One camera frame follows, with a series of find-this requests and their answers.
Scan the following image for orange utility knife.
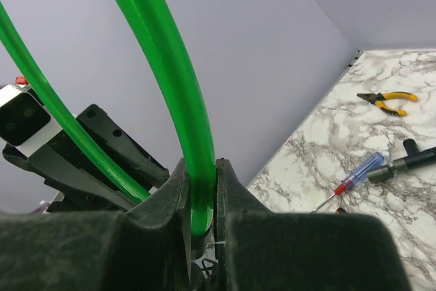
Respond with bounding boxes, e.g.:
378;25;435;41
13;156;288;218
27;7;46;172
335;207;347;214

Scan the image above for green cable lock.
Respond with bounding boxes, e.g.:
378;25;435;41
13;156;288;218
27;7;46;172
1;0;217;236

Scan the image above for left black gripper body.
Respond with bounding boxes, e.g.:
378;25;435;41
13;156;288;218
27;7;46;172
2;104;169;213

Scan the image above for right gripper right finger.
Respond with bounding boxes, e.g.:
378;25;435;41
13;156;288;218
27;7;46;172
215;159;411;290

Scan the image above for yellow handled pliers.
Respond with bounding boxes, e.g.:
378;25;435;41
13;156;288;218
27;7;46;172
356;91;418;117

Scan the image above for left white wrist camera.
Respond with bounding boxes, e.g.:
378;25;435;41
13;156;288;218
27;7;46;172
1;83;62;157

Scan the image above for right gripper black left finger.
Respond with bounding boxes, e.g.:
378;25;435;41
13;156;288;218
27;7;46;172
1;161;189;290

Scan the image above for blue red screwdriver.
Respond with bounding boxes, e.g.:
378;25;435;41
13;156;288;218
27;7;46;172
310;152;385;214

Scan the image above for black T-shaped tool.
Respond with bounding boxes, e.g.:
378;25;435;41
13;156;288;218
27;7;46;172
367;138;435;183

